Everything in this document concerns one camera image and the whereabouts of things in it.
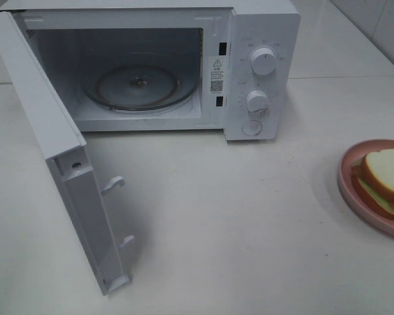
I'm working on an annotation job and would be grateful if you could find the white microwave oven body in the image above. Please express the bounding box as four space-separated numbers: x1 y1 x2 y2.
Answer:
0 1 301 140

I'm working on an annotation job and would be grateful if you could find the white microwave door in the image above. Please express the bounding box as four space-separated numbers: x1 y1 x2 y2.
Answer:
0 12 134 295

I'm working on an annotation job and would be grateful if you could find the toy sandwich with bread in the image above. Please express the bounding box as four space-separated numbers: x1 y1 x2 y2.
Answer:
351 149 394 221

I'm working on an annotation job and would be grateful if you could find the glass microwave turntable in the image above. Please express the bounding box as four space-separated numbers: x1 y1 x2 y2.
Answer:
81 52 201 112

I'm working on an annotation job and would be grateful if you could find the pink round plate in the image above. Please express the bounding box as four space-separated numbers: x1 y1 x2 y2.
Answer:
338 139 394 237

